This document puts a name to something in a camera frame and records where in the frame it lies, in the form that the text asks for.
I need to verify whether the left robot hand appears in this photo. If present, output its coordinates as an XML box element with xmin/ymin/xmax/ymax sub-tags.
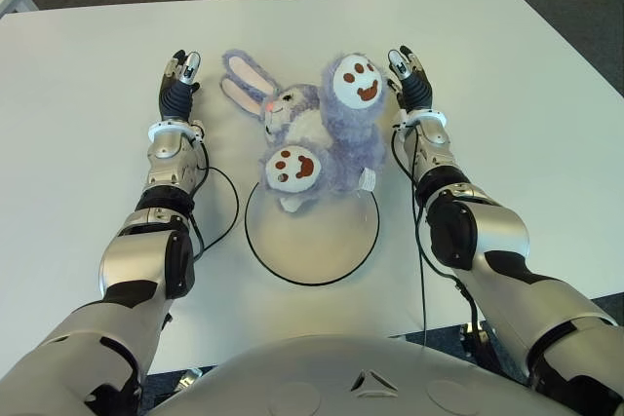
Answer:
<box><xmin>158</xmin><ymin>49</ymin><xmax>204</xmax><ymax>123</ymax></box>

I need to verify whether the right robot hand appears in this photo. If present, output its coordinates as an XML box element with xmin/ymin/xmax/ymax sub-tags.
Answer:
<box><xmin>386</xmin><ymin>44</ymin><xmax>436</xmax><ymax>115</ymax></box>

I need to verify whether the purple plush bunny doll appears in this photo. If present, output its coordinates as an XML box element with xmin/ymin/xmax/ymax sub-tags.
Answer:
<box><xmin>219</xmin><ymin>48</ymin><xmax>390</xmax><ymax>215</ymax></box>

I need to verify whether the white plate black rim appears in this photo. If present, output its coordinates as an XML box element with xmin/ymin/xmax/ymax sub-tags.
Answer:
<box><xmin>245</xmin><ymin>180</ymin><xmax>380</xmax><ymax>285</ymax></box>

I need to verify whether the metal table foot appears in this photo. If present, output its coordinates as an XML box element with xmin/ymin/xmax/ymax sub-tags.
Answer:
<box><xmin>177</xmin><ymin>367</ymin><xmax>204</xmax><ymax>391</ymax></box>

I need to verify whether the silver robot torso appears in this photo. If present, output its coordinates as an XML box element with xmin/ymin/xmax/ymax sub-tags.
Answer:
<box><xmin>145</xmin><ymin>335</ymin><xmax>581</xmax><ymax>416</ymax></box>

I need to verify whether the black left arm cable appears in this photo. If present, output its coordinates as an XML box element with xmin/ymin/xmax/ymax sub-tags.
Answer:
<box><xmin>189</xmin><ymin>137</ymin><xmax>241</xmax><ymax>261</ymax></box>

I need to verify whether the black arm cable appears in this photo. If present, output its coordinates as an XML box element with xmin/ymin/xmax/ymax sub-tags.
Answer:
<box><xmin>189</xmin><ymin>137</ymin><xmax>241</xmax><ymax>261</ymax></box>
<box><xmin>391</xmin><ymin>126</ymin><xmax>464</xmax><ymax>348</ymax></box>

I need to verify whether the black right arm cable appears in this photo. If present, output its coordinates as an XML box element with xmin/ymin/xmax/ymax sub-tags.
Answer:
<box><xmin>391</xmin><ymin>126</ymin><xmax>464</xmax><ymax>348</ymax></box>

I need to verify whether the black metal stand frame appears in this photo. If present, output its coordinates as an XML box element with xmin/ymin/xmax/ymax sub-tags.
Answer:
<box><xmin>461</xmin><ymin>321</ymin><xmax>499</xmax><ymax>366</ymax></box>

